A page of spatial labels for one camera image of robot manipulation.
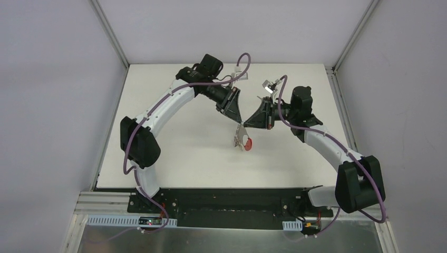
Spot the grey red keyring holder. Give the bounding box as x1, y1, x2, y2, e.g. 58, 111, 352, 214
233, 123, 252, 151

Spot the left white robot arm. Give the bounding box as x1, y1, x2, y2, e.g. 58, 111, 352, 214
120, 53, 251, 213

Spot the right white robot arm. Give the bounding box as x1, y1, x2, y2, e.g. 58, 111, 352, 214
243, 86, 386, 216

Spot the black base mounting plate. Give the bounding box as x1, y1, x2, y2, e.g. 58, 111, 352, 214
127, 188, 336, 230

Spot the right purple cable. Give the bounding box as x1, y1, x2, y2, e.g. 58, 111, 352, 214
276, 75, 388, 224

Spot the purple cable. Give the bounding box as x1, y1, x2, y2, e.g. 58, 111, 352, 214
276, 75, 388, 224
123, 52, 252, 235

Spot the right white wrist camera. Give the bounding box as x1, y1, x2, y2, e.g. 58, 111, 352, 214
262, 80, 283, 97

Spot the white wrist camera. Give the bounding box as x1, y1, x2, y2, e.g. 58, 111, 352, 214
230, 66, 249, 82
262, 80, 283, 97

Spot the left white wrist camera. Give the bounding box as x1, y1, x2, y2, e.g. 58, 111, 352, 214
230, 66, 249, 82

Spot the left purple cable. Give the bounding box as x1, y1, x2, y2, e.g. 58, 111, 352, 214
123, 52, 252, 235

